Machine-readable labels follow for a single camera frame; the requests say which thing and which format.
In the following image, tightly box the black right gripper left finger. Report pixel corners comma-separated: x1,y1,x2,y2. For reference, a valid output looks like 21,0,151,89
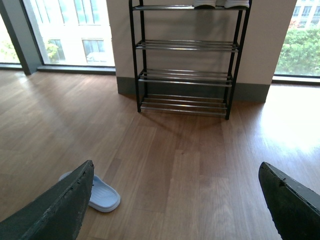
0,160,95,240

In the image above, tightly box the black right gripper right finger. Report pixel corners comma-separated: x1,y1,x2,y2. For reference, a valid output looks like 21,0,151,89
258,162,320,240

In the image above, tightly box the grey knit sneaker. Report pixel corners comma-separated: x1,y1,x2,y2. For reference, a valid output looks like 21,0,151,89
223,0,250,9
193,0,217,9

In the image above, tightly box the black metal shoe rack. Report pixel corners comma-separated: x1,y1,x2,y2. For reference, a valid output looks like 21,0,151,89
128,0,252,119

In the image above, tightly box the light blue slipper far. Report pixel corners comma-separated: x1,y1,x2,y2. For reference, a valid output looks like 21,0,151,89
68,175,121,213

